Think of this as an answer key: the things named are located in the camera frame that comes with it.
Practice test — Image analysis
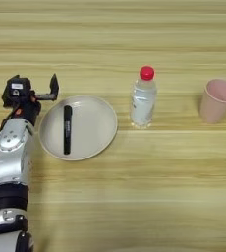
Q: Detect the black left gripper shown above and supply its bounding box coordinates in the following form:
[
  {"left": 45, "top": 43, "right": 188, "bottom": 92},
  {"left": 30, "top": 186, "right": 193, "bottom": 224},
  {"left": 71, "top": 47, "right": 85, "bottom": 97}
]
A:
[{"left": 10, "top": 73, "right": 60, "bottom": 126}]

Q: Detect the black marker pen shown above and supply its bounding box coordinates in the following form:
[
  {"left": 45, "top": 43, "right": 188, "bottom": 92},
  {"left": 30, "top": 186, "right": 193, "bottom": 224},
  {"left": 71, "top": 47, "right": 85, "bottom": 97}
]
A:
[{"left": 63, "top": 104, "right": 74, "bottom": 156}]

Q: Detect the clear red-capped water bottle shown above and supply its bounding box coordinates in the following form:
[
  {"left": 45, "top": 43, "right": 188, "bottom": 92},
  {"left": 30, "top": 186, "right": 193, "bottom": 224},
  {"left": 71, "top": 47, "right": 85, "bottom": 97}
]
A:
[{"left": 129, "top": 65, "right": 158, "bottom": 130}]

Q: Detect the pink plastic cup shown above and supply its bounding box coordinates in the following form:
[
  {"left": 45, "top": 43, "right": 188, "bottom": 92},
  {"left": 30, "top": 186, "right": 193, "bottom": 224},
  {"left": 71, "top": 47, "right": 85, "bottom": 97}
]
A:
[{"left": 198, "top": 78, "right": 226, "bottom": 125}]

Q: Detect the left gripper white-labelled black box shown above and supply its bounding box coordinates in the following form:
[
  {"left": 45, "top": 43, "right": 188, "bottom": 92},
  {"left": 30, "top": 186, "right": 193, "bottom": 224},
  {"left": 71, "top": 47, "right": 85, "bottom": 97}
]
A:
[{"left": 2, "top": 77, "right": 32, "bottom": 107}]

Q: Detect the round beige plate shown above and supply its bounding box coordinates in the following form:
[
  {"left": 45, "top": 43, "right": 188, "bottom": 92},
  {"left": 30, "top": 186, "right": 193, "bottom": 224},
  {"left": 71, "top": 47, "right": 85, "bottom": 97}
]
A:
[{"left": 38, "top": 94, "right": 119, "bottom": 162}]

